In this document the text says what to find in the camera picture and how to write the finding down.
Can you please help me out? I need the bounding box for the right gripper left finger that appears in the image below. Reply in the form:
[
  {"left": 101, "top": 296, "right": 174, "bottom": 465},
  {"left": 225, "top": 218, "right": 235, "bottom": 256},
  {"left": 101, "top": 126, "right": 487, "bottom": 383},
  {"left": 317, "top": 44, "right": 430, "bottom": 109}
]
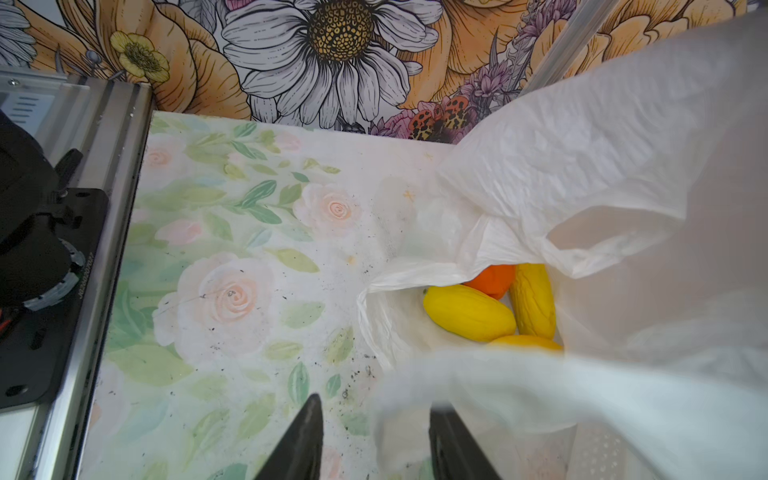
[{"left": 255, "top": 393, "right": 324, "bottom": 480}]

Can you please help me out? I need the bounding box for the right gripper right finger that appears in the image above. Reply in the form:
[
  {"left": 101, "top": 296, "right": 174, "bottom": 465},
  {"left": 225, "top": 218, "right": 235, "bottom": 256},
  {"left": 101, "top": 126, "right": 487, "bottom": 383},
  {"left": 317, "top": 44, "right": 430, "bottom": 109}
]
[{"left": 429, "top": 407, "right": 501, "bottom": 480}]

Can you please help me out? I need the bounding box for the yellow toy banana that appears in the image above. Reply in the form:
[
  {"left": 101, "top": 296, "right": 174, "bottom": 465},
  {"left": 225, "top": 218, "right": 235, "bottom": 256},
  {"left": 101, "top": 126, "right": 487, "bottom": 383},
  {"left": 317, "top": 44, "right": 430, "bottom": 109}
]
[{"left": 423, "top": 285, "right": 517, "bottom": 343}]

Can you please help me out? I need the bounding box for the yellow ridged toy starfruit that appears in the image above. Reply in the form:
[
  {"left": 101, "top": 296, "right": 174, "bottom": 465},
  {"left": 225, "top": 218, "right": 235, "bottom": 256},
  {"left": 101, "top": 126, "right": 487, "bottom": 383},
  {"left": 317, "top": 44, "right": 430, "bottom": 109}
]
[{"left": 509, "top": 263, "right": 557, "bottom": 340}]

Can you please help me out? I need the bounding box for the orange toy fruit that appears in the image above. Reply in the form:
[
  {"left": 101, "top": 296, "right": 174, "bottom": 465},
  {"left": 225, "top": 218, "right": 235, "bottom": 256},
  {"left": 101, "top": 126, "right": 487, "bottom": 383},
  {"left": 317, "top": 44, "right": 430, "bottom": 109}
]
[{"left": 464, "top": 265, "right": 516, "bottom": 300}]

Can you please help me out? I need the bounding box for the white plastic bag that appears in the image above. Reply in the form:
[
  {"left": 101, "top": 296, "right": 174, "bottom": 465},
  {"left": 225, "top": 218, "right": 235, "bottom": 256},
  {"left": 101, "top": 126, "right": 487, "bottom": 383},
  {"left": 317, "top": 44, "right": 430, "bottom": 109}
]
[{"left": 358, "top": 9, "right": 767, "bottom": 479}]

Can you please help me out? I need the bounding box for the yellow toy fruit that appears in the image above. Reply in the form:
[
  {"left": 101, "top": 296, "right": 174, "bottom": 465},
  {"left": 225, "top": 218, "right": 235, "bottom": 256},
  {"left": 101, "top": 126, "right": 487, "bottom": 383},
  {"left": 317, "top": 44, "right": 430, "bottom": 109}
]
[{"left": 488, "top": 335, "right": 563, "bottom": 352}]

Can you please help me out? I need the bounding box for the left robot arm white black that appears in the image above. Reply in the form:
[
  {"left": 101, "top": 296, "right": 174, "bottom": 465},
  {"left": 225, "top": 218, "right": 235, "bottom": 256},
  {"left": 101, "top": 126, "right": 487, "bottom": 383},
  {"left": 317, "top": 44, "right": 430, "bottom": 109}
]
[{"left": 1, "top": 114, "right": 84, "bottom": 311}]

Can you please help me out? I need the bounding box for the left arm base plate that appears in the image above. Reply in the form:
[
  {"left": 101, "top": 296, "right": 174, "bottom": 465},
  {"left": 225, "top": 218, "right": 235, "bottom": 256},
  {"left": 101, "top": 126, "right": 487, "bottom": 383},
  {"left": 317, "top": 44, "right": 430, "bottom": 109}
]
[{"left": 1, "top": 188, "right": 109, "bottom": 410}]

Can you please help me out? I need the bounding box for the aluminium front rail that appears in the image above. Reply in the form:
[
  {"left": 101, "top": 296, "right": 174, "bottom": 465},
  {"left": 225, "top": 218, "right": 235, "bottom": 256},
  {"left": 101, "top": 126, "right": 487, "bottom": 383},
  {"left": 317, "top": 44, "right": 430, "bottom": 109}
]
[{"left": 1, "top": 67, "right": 154, "bottom": 479}]

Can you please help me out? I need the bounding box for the left aluminium corner post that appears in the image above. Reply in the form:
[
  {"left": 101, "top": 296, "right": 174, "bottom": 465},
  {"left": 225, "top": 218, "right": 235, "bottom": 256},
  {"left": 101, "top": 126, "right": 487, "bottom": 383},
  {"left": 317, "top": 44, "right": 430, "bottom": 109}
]
[{"left": 520, "top": 0, "right": 620, "bottom": 96}]

